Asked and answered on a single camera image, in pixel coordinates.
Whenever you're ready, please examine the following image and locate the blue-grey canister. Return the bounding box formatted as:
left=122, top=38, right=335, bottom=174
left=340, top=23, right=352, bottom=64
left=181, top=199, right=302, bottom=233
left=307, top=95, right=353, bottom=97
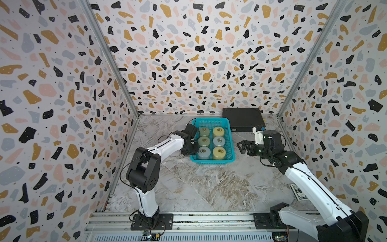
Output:
left=213, top=136, right=226, bottom=147
left=198, top=146, right=211, bottom=160

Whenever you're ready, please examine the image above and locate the green canister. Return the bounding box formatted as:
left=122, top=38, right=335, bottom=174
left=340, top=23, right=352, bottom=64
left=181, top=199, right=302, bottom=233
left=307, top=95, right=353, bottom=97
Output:
left=199, top=127, right=211, bottom=137
left=198, top=136, right=211, bottom=147

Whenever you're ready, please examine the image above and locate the yellow canister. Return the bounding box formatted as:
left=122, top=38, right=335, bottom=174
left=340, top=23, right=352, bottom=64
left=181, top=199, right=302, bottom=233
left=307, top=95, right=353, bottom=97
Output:
left=213, top=127, right=225, bottom=137
left=212, top=147, right=226, bottom=160

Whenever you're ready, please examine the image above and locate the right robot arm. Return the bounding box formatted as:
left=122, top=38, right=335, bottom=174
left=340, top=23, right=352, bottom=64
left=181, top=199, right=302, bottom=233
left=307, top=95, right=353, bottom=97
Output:
left=237, top=130, right=369, bottom=242

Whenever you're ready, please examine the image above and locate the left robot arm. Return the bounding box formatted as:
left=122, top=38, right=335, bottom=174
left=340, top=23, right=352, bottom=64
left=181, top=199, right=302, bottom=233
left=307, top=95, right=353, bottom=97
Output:
left=126, top=125, right=199, bottom=219

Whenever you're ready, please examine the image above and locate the teal plastic mesh basket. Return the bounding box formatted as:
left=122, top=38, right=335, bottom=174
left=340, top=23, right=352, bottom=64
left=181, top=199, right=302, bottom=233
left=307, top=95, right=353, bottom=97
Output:
left=189, top=118, right=236, bottom=164

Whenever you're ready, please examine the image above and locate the black flat case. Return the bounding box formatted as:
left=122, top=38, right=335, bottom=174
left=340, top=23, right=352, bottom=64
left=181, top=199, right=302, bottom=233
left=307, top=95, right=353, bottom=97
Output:
left=222, top=107, right=266, bottom=132

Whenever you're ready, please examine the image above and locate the printed card on table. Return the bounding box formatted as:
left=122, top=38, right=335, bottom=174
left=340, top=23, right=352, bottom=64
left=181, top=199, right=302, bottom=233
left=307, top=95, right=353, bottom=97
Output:
left=290, top=184, right=308, bottom=201

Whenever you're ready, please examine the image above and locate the right circuit board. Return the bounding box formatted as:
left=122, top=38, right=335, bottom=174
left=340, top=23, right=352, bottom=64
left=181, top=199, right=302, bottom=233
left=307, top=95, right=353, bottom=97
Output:
left=272, top=232, right=288, bottom=242

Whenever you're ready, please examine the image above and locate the circuit board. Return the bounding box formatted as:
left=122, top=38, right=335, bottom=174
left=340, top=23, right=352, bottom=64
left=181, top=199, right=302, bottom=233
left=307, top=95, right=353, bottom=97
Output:
left=272, top=232, right=288, bottom=242
left=141, top=231, right=163, bottom=242

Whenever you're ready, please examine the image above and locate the left circuit board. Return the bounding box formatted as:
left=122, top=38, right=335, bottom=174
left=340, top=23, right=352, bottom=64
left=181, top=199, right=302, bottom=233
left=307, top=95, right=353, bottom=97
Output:
left=141, top=231, right=163, bottom=242

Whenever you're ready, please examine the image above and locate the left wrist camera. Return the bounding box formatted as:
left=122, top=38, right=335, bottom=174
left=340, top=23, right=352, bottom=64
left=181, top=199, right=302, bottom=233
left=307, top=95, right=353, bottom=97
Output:
left=184, top=124, right=198, bottom=139

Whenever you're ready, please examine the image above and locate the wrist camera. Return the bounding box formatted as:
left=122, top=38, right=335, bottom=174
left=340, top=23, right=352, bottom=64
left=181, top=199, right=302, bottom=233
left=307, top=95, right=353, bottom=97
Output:
left=184, top=124, right=198, bottom=139
left=253, top=126, right=266, bottom=145

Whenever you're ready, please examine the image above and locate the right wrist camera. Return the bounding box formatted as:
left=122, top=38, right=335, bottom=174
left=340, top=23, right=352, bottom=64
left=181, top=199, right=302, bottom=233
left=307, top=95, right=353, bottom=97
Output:
left=253, top=126, right=266, bottom=145

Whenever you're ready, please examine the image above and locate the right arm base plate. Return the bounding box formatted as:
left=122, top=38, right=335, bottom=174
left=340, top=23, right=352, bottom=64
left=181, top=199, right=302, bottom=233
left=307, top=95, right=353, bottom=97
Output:
left=253, top=212, right=294, bottom=230

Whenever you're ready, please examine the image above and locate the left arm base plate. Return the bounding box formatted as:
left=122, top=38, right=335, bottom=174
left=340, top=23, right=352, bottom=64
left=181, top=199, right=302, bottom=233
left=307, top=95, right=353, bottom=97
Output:
left=131, top=213, right=174, bottom=231

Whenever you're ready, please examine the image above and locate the aluminium mounting rail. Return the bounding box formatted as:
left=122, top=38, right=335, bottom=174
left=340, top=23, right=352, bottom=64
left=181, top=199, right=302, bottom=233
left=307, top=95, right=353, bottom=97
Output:
left=84, top=211, right=336, bottom=242

